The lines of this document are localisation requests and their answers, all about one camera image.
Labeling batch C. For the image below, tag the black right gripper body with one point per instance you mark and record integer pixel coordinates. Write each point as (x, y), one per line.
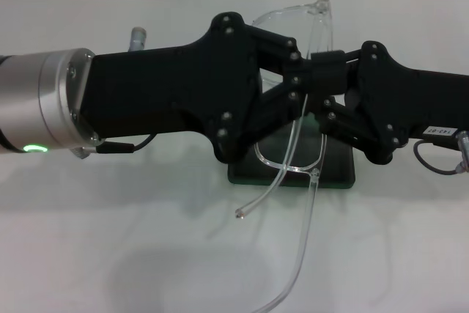
(410, 104)

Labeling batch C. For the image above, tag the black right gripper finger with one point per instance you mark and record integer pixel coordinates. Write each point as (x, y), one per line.
(328, 73)
(344, 122)

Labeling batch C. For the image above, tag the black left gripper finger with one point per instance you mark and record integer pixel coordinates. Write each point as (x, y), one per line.
(286, 52)
(271, 118)

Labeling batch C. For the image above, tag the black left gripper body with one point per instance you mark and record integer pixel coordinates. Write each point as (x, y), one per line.
(165, 89)

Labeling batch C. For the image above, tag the green glasses case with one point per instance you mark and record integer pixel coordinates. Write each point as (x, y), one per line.
(337, 170)

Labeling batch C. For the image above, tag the clear plastic glasses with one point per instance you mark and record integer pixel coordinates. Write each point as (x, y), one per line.
(322, 9)

